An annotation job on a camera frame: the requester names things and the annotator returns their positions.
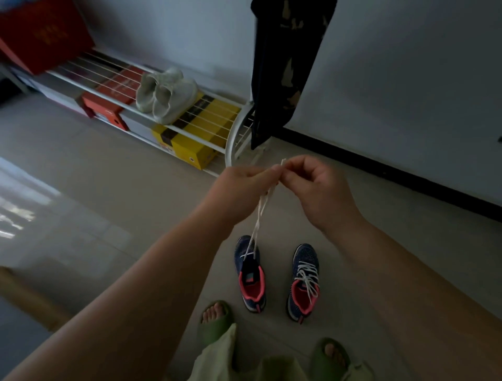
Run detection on yellow shoe box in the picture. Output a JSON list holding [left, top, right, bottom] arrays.
[[152, 92, 242, 171]]

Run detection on person's leg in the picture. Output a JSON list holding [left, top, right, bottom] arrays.
[[324, 343, 348, 369], [202, 302, 226, 324]]

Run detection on white metal shoe rack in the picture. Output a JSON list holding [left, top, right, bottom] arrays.
[[0, 47, 271, 178]]

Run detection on black baseboard strip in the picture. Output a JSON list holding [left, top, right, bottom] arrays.
[[270, 126, 502, 223]]

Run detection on blue knit sneaker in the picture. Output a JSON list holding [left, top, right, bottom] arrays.
[[234, 234, 267, 314], [286, 243, 321, 324]]

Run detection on white shoelace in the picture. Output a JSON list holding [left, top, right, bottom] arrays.
[[239, 158, 288, 262], [294, 261, 321, 305]]

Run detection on green foam slipper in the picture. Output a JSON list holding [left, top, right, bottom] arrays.
[[309, 337, 352, 381], [198, 300, 235, 348]]

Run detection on black hanging garment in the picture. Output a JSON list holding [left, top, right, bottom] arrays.
[[250, 0, 338, 151]]

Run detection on red shoe box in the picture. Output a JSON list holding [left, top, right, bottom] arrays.
[[80, 64, 146, 132]]

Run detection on olive green shorts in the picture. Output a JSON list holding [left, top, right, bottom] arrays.
[[187, 322, 375, 381]]

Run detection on white shoe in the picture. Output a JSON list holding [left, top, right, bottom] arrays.
[[135, 66, 185, 115], [152, 76, 200, 126]]

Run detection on person's left hand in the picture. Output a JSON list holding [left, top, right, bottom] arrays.
[[198, 164, 284, 232]]

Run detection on white and grey shoe box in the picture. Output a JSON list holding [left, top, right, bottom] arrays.
[[9, 64, 93, 118]]

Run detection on person's left leg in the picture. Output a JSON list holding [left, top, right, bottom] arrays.
[[202, 302, 226, 324]]

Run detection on large red paper bag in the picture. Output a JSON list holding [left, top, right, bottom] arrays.
[[0, 0, 96, 76]]

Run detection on person's right forearm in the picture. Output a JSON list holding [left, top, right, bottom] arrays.
[[329, 219, 502, 381]]

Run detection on person's right hand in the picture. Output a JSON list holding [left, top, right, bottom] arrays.
[[279, 154, 368, 236]]

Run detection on person's right leg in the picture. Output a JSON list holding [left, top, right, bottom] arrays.
[[324, 343, 348, 369]]

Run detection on person's left forearm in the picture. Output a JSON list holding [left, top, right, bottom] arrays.
[[4, 206, 236, 381]]

